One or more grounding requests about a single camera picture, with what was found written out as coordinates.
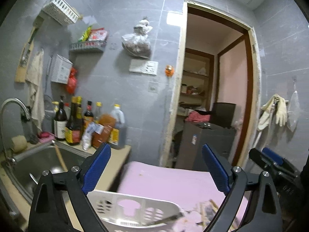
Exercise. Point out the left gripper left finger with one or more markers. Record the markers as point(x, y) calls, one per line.
point(48, 211)

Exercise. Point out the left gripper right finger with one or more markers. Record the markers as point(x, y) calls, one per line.
point(263, 211)

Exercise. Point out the white plastic utensil caddy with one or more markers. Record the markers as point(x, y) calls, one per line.
point(121, 212)

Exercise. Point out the wooden chopstick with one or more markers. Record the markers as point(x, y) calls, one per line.
point(60, 158)

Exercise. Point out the silver spoon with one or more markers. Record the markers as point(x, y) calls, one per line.
point(166, 220)

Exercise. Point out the stainless steel sink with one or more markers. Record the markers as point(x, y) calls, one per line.
point(30, 164)

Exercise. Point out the hanging rubber gloves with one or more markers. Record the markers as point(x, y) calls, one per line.
point(275, 107)

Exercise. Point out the chrome faucet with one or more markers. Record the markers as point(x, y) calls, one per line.
point(15, 121)

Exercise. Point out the pink floral table cloth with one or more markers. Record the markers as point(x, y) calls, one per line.
point(195, 192)

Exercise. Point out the soy sauce bottle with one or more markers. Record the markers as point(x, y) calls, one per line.
point(73, 129)

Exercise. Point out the dark wine bottle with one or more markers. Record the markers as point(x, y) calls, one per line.
point(60, 121)

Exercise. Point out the large oil jug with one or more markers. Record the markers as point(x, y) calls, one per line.
point(117, 137)

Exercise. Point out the small sauce bottle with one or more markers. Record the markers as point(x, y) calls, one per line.
point(88, 115)

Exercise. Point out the orange spice bag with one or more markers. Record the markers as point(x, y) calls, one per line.
point(104, 127)

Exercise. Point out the red plastic bag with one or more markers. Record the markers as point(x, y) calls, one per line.
point(72, 82)

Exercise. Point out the wooden knife holder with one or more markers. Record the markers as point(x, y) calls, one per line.
point(22, 67)

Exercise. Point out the hanging beige towel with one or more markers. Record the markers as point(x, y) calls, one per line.
point(36, 95)

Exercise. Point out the hanging plastic bag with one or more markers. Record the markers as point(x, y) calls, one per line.
point(137, 43)

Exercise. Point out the grey wall shelf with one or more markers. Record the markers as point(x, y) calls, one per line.
point(88, 46)

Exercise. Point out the white wall switch socket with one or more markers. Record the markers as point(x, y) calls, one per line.
point(143, 67)

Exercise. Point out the white wall basket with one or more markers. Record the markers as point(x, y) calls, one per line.
point(61, 12)

